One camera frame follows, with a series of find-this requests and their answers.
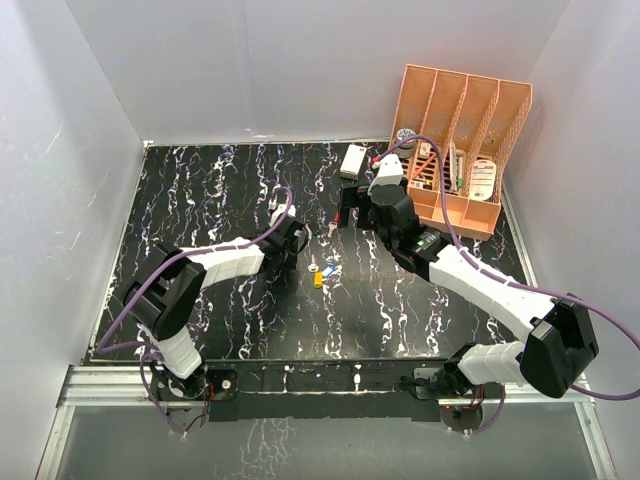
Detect white cardboard box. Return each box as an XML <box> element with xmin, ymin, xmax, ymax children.
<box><xmin>339</xmin><ymin>144</ymin><xmax>367</xmax><ymax>180</ymax></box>

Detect key with blue tag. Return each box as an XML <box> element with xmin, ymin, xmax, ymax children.
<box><xmin>321</xmin><ymin>264</ymin><xmax>336</xmax><ymax>279</ymax></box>

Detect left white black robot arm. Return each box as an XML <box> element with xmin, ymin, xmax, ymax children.
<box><xmin>115</xmin><ymin>215</ymin><xmax>310</xmax><ymax>399</ymax></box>

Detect grey tape roll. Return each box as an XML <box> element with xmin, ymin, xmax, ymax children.
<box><xmin>395</xmin><ymin>128</ymin><xmax>417</xmax><ymax>160</ymax></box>

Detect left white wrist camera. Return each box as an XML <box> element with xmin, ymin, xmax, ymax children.
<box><xmin>268</xmin><ymin>200</ymin><xmax>296</xmax><ymax>227</ymax></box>

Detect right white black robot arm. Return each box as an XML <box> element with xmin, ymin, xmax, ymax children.
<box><xmin>338</xmin><ymin>181</ymin><xmax>599</xmax><ymax>398</ymax></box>

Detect key with red tag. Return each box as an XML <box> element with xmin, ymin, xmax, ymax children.
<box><xmin>327</xmin><ymin>213</ymin><xmax>340</xmax><ymax>238</ymax></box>

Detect key with yellow tag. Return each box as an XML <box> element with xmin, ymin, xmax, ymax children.
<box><xmin>308</xmin><ymin>259</ymin><xmax>324</xmax><ymax>289</ymax></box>

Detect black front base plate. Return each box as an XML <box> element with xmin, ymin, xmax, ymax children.
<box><xmin>151</xmin><ymin>359</ymin><xmax>501</xmax><ymax>429</ymax></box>

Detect pink desk organizer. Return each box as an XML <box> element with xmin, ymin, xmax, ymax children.
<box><xmin>391</xmin><ymin>65</ymin><xmax>533</xmax><ymax>241</ymax></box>

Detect pens in organizer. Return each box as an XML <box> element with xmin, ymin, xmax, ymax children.
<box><xmin>449</xmin><ymin>142</ymin><xmax>464</xmax><ymax>193</ymax></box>

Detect white packaged card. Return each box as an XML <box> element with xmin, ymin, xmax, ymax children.
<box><xmin>469</xmin><ymin>159</ymin><xmax>497</xmax><ymax>201</ymax></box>

